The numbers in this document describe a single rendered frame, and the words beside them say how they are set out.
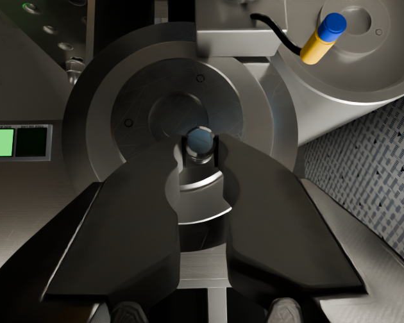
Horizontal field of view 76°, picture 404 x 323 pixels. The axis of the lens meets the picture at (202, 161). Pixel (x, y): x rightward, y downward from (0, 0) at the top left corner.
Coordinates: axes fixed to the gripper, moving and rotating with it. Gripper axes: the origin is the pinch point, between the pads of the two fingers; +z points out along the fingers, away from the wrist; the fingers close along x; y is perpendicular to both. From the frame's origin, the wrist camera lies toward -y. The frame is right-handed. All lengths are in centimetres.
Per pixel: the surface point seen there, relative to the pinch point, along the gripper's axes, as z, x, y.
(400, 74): 6.9, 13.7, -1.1
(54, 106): 150, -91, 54
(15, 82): 157, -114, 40
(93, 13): 9.6, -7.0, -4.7
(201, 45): 5.5, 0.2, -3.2
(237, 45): 5.5, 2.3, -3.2
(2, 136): 34, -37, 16
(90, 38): 8.4, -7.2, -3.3
